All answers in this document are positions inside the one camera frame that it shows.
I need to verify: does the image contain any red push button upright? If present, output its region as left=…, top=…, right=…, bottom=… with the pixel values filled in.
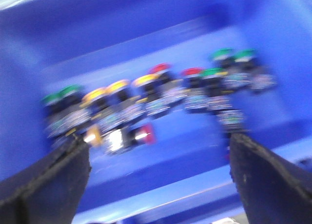
left=181, top=67, right=208, bottom=113
left=149, top=63, right=187, bottom=107

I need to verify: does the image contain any blue crate front left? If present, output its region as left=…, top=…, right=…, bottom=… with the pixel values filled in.
left=0, top=0, right=312, bottom=224

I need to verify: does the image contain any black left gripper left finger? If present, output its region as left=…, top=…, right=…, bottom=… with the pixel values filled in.
left=0, top=138, right=91, bottom=224

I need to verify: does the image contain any green push button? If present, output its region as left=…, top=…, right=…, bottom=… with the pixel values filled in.
left=59, top=84, right=91, bottom=135
left=201, top=68, right=234, bottom=114
left=42, top=92, right=67, bottom=138
left=211, top=48, right=250, bottom=90
left=234, top=49, right=276, bottom=93

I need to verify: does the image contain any red push button lying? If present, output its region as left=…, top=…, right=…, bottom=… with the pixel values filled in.
left=103, top=123, right=156, bottom=154

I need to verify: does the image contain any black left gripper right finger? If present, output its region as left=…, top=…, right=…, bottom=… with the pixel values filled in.
left=230, top=133, right=312, bottom=224

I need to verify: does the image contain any yellow push button lying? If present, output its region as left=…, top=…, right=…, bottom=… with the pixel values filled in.
left=83, top=124, right=102, bottom=147

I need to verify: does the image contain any yellow push button upright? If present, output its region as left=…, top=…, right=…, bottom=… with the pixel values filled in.
left=82, top=87, right=123, bottom=134
left=106, top=79, right=145, bottom=124

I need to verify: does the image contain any green push button back right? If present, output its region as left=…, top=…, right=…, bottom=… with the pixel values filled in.
left=211, top=48, right=250, bottom=90

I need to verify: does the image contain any green push button far right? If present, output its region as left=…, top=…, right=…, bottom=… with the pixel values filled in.
left=234, top=49, right=276, bottom=93

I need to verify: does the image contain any green push button front right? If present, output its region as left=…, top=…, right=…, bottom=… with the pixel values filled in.
left=201, top=68, right=234, bottom=114

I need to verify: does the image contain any red push button upright right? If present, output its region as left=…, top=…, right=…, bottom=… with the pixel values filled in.
left=181, top=67, right=208, bottom=113

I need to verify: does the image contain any loose contact block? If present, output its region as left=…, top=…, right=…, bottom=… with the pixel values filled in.
left=216, top=109, right=245, bottom=133

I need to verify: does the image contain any red push button upright centre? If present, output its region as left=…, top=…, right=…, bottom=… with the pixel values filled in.
left=149, top=63, right=187, bottom=107

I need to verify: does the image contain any yellow push button hidden behind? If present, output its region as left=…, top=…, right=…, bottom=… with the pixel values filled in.
left=132, top=74, right=170, bottom=119

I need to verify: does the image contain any yellow push button upright left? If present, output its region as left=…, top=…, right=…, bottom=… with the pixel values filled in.
left=82, top=87, right=123, bottom=134

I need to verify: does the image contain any yellow push button upright middle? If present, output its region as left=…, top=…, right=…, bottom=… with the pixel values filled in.
left=106, top=79, right=145, bottom=124

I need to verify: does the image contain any green push button far left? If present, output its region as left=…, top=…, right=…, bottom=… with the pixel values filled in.
left=42, top=92, right=67, bottom=138

